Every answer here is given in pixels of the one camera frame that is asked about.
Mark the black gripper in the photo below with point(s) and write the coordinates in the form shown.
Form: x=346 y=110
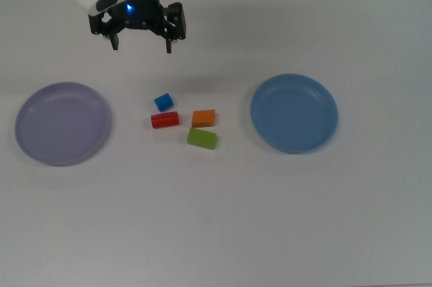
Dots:
x=145 y=13

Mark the blue block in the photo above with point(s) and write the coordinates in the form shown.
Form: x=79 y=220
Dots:
x=163 y=102

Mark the red cylinder block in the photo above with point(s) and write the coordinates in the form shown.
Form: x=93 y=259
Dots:
x=164 y=120

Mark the orange rectangular block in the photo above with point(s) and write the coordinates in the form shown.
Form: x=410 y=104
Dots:
x=203 y=119

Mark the green rectangular block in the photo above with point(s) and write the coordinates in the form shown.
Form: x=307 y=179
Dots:
x=202 y=138

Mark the lilac plate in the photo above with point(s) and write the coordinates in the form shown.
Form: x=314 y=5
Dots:
x=62 y=125

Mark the blue plate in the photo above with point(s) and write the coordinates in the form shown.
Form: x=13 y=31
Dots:
x=293 y=115

